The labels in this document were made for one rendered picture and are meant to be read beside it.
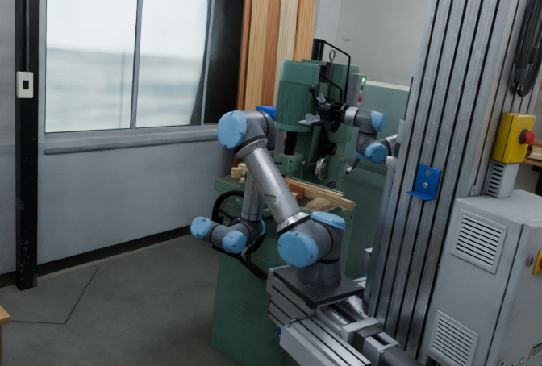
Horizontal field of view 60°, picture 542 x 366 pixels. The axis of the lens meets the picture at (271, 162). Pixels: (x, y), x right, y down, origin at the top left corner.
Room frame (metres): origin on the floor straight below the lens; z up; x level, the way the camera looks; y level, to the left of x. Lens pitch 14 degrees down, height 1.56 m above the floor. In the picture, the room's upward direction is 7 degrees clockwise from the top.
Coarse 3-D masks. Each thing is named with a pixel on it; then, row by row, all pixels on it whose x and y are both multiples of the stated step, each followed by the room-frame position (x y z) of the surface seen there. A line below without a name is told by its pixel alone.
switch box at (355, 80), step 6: (348, 78) 2.35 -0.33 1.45; (354, 78) 2.34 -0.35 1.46; (360, 78) 2.34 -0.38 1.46; (366, 78) 2.40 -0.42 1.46; (348, 84) 2.35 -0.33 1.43; (354, 84) 2.33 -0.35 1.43; (360, 84) 2.35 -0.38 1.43; (348, 90) 2.35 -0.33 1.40; (354, 90) 2.33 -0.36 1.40; (360, 90) 2.36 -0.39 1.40; (348, 96) 2.34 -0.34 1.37; (354, 96) 2.33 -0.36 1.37; (360, 96) 2.37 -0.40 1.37; (348, 102) 2.34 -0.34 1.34; (354, 102) 2.33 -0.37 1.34
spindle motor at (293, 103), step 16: (288, 64) 2.13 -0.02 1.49; (304, 64) 2.11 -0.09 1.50; (288, 80) 2.12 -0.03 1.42; (304, 80) 2.11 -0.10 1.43; (288, 96) 2.12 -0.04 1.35; (304, 96) 2.12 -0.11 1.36; (288, 112) 2.11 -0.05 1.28; (304, 112) 2.12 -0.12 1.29; (288, 128) 2.11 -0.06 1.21; (304, 128) 2.12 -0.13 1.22
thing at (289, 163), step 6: (282, 156) 2.15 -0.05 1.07; (288, 156) 2.15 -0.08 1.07; (294, 156) 2.18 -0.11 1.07; (300, 156) 2.22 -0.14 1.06; (282, 162) 2.15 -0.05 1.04; (288, 162) 2.13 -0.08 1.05; (294, 162) 2.18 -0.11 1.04; (282, 168) 2.15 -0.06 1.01; (288, 168) 2.14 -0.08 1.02; (294, 168) 2.19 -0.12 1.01
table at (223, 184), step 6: (216, 180) 2.21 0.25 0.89; (222, 180) 2.20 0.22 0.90; (228, 180) 2.22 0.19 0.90; (234, 180) 2.23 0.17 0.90; (216, 186) 2.21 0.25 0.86; (222, 186) 2.19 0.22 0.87; (228, 186) 2.17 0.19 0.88; (234, 186) 2.15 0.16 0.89; (222, 192) 2.19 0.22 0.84; (306, 198) 2.08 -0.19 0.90; (312, 198) 2.09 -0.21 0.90; (240, 204) 2.00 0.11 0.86; (300, 204) 1.99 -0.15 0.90; (306, 204) 2.00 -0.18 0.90; (264, 210) 1.93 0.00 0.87; (306, 210) 1.93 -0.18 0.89; (312, 210) 1.92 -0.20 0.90; (330, 210) 1.96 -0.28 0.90; (336, 210) 2.02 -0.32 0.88
